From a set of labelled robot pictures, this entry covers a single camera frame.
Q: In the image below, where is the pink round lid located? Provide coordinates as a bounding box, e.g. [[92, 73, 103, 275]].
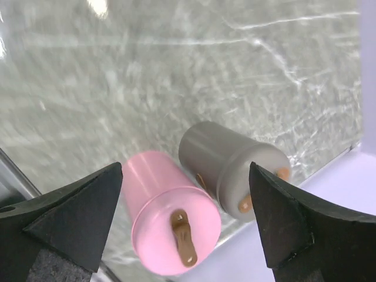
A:
[[132, 187, 221, 276]]

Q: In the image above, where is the tall grey cup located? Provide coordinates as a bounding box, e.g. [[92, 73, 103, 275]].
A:
[[179, 121, 258, 194]]

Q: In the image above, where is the aluminium front rail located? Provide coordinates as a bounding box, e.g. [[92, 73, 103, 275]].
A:
[[0, 149, 42, 208]]

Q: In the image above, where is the grey round lid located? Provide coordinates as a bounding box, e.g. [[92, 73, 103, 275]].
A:
[[216, 142, 291, 222]]

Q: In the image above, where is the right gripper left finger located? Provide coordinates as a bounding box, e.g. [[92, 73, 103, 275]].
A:
[[1, 162, 123, 281]]

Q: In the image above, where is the tall pink cup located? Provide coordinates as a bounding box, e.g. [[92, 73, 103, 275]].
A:
[[122, 150, 192, 222]]

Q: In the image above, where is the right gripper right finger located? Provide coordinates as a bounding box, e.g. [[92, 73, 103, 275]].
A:
[[251, 163, 375, 281]]

